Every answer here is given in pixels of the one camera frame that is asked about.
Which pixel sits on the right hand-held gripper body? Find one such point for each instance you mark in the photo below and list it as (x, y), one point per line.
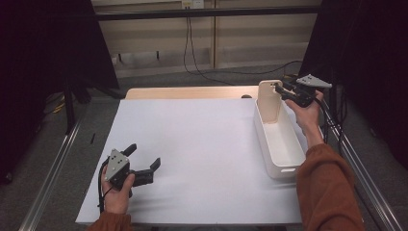
(308, 94)

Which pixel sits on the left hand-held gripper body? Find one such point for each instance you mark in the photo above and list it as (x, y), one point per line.
(116, 165)

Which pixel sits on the beige phone case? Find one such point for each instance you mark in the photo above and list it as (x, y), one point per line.
(269, 102)

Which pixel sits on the white plastic storage bin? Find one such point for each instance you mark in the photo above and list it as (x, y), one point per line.
(282, 144)

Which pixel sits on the person's right hand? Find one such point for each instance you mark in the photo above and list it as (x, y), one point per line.
(308, 117)

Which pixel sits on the person's left hand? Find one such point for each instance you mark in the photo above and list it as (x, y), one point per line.
(115, 200)

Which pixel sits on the small black floor piece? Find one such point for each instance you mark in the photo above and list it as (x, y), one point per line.
(92, 138)

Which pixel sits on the white table sheet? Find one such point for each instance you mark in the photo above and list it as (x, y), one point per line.
(192, 154)

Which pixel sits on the dark curtain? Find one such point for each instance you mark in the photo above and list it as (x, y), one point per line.
(369, 48)
(41, 64)

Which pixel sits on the wooden table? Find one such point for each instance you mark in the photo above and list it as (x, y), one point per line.
(192, 92)

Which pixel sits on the black horizontal bar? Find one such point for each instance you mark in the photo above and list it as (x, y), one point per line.
(205, 12)

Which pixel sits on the metal floor rail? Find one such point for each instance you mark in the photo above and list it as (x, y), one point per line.
(48, 186)
(375, 199)

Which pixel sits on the white wall socket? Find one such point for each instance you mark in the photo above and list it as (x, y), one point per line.
(192, 4)

